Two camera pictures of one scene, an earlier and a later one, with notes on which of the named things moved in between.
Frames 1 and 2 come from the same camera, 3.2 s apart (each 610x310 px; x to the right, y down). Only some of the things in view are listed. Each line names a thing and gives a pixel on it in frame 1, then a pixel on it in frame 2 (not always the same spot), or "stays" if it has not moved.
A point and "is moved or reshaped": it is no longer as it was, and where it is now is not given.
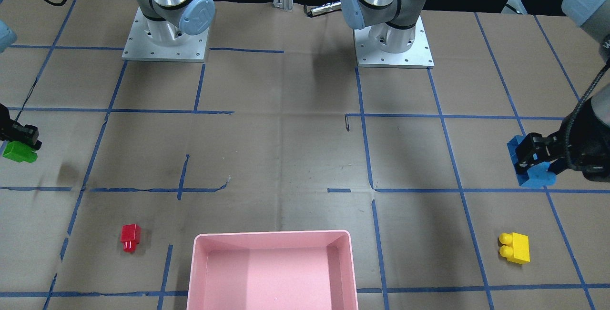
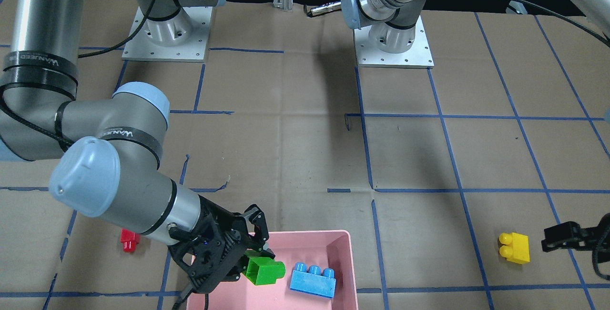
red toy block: x=130 y=237 stays
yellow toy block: x=515 y=247 stays
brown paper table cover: x=279 y=131 stays
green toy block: x=19 y=152 is moved or reshaped
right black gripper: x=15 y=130 to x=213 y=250
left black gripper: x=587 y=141 to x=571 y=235
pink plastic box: x=306 y=270 stays
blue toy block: x=538 y=175 to x=312 y=281
